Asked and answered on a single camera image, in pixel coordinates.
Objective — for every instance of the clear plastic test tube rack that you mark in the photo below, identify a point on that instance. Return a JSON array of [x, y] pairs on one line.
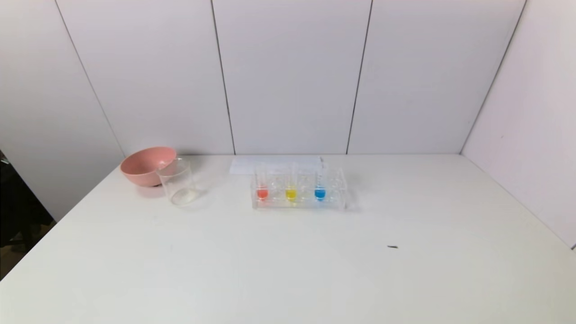
[[335, 198]]

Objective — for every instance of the clear plastic beaker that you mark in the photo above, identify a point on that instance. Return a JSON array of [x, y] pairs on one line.
[[180, 189]]

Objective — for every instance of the pink bowl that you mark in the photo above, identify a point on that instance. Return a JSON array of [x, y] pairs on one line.
[[141, 168]]

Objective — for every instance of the test tube with yellow liquid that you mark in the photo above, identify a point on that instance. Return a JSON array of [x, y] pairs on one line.
[[291, 194]]

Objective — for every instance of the test tube with red liquid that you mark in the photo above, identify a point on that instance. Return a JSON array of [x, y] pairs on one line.
[[262, 193]]

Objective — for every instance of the test tube with blue liquid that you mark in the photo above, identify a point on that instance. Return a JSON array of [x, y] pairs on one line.
[[320, 193]]

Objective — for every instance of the white paper sheet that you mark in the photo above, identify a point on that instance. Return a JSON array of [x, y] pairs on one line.
[[270, 163]]

